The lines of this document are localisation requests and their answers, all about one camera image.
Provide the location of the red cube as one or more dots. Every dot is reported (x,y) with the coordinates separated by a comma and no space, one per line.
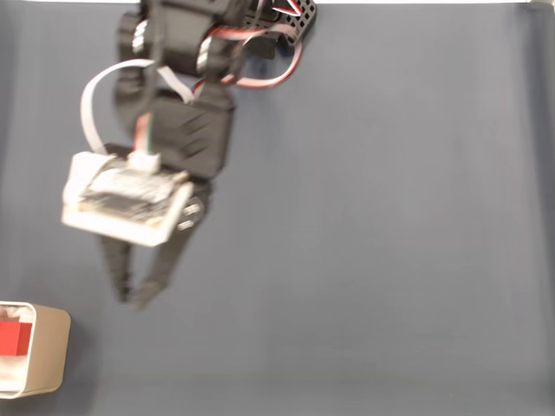
(15,339)

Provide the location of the beige box with white lining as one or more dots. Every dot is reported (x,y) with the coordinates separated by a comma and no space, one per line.
(47,351)

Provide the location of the dark grey table mat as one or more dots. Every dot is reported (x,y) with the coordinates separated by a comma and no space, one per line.
(347,238)

